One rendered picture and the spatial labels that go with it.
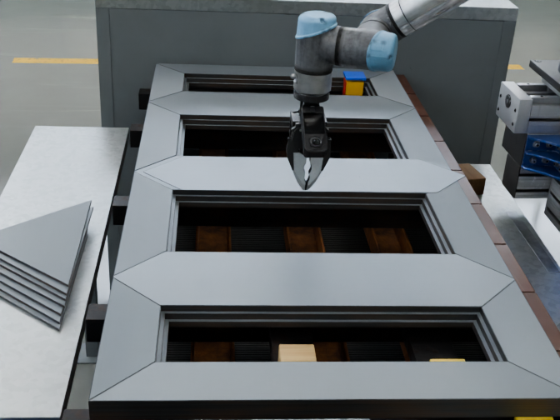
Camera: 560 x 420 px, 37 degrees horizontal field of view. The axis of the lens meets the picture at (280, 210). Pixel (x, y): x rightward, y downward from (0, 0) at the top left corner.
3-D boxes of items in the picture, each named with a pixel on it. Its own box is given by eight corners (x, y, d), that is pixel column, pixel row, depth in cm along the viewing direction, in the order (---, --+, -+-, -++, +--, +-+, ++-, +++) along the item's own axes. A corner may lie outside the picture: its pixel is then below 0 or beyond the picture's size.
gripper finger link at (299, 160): (302, 179, 180) (306, 140, 176) (306, 192, 175) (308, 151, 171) (288, 179, 180) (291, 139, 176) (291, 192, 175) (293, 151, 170)
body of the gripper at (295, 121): (323, 137, 178) (327, 82, 172) (327, 153, 170) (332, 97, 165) (287, 137, 177) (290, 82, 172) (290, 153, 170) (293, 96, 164)
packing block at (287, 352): (279, 381, 139) (280, 362, 138) (277, 362, 144) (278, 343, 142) (315, 381, 140) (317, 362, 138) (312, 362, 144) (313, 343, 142)
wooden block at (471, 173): (483, 194, 228) (487, 177, 226) (463, 196, 226) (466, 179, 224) (466, 178, 236) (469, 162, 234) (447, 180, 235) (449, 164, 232)
